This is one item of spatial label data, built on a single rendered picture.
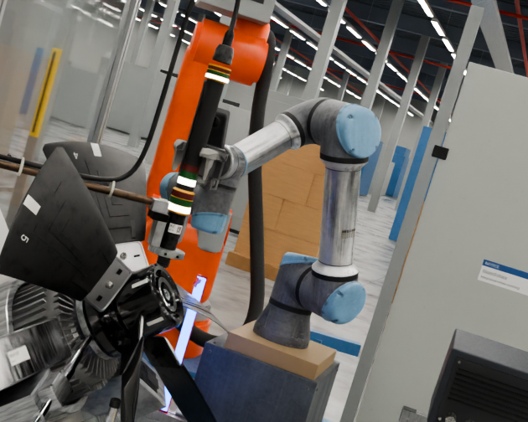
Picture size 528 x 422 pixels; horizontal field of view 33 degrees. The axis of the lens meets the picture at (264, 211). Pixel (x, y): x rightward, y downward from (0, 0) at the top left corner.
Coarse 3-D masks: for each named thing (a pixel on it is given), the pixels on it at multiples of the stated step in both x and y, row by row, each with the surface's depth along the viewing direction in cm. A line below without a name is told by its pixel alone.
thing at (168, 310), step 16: (144, 272) 157; (160, 272) 162; (128, 288) 156; (144, 288) 155; (160, 288) 157; (176, 288) 164; (112, 304) 157; (128, 304) 155; (144, 304) 154; (160, 304) 154; (176, 304) 162; (96, 320) 155; (112, 320) 157; (128, 320) 155; (144, 320) 155; (176, 320) 158; (96, 336) 155; (112, 336) 157; (144, 336) 158; (112, 352) 157
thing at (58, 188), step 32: (64, 160) 141; (32, 192) 135; (64, 192) 141; (32, 224) 135; (64, 224) 141; (96, 224) 147; (0, 256) 131; (32, 256) 137; (64, 256) 142; (96, 256) 148; (64, 288) 145
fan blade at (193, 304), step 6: (180, 288) 194; (180, 294) 184; (186, 294) 191; (186, 300) 181; (192, 300) 187; (186, 306) 173; (192, 306) 178; (198, 306) 184; (204, 306) 193; (198, 312) 177; (204, 312) 183; (210, 312) 192; (210, 318) 182; (216, 318) 190; (222, 324) 190
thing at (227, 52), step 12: (228, 36) 165; (216, 48) 165; (228, 48) 164; (216, 60) 167; (228, 60) 165; (180, 216) 167; (168, 228) 167; (180, 228) 168; (168, 240) 167; (168, 264) 169
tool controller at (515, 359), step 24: (456, 336) 193; (456, 360) 188; (480, 360) 187; (504, 360) 188; (456, 384) 189; (480, 384) 188; (504, 384) 186; (432, 408) 193; (456, 408) 191; (480, 408) 189; (504, 408) 188
